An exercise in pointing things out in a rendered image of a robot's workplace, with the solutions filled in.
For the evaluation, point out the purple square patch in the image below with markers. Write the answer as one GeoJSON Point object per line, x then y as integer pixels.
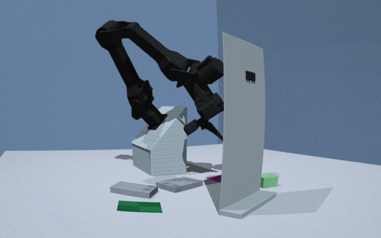
{"type": "Point", "coordinates": [215, 178]}

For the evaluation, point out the grey panel with rectangular socket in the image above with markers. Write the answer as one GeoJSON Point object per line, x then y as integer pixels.
{"type": "Point", "coordinates": [243, 129]}

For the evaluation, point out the green flat square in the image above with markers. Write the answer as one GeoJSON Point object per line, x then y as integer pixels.
{"type": "Point", "coordinates": [134, 206]}

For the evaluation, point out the green block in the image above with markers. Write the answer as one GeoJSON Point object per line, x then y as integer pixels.
{"type": "Point", "coordinates": [268, 180]}

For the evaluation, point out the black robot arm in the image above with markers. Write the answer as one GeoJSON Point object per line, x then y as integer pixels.
{"type": "Point", "coordinates": [172, 64]}

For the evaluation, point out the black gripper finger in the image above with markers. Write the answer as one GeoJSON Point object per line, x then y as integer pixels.
{"type": "Point", "coordinates": [211, 128]}

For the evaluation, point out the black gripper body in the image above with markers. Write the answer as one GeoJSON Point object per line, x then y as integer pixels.
{"type": "Point", "coordinates": [201, 97]}

